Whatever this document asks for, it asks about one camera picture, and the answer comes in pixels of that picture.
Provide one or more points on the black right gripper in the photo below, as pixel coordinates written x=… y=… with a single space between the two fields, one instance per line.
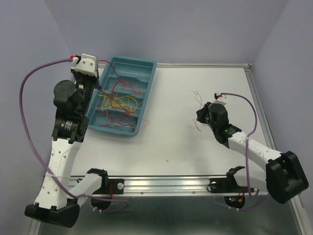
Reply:
x=201 y=112

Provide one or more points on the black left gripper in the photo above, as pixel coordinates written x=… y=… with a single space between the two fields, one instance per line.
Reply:
x=77 y=75

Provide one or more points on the teal plastic compartment tray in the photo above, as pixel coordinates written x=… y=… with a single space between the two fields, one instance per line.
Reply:
x=118 y=106

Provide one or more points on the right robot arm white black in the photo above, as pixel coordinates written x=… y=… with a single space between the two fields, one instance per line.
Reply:
x=280 y=174

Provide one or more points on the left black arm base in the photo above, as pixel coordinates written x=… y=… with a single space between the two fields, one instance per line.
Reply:
x=109 y=187

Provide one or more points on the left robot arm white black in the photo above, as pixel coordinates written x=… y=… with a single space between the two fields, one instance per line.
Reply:
x=53 y=205

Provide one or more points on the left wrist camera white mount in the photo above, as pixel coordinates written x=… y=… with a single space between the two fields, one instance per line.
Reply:
x=85 y=64

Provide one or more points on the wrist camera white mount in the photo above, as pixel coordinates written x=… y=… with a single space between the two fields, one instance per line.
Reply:
x=220 y=99
x=85 y=64

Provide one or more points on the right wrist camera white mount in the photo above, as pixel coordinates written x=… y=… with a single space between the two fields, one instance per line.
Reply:
x=220 y=99

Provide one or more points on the aluminium mounting rail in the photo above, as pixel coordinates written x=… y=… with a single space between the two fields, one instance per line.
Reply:
x=161 y=186

